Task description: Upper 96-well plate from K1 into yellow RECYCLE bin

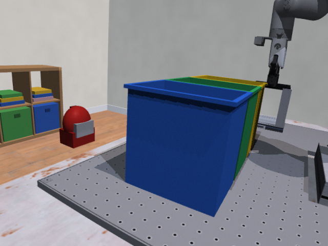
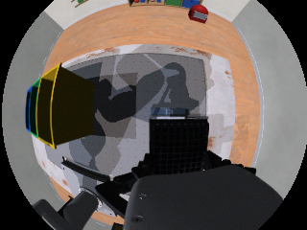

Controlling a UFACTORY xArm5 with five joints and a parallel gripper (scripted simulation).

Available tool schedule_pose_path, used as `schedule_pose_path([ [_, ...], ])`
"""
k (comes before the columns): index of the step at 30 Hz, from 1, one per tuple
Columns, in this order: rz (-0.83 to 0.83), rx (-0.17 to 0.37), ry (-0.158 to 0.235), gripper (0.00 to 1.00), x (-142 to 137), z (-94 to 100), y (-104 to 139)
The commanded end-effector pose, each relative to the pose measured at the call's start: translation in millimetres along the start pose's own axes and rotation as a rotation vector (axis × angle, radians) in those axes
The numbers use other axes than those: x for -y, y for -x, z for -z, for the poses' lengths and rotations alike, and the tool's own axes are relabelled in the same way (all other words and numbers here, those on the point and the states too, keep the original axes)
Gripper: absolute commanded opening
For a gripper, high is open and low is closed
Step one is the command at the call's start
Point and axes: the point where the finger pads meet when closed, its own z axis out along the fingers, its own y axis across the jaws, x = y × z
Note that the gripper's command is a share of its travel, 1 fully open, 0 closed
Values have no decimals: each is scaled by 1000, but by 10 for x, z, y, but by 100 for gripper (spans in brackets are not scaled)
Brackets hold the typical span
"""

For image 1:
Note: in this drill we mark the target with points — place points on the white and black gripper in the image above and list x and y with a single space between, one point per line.
276 59

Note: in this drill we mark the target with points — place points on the yellow open-top bin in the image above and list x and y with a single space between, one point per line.
258 103

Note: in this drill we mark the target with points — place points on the blue open-top bin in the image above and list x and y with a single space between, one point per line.
183 141

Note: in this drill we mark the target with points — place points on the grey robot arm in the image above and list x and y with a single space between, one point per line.
285 12

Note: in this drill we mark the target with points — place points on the green bin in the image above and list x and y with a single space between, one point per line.
249 112

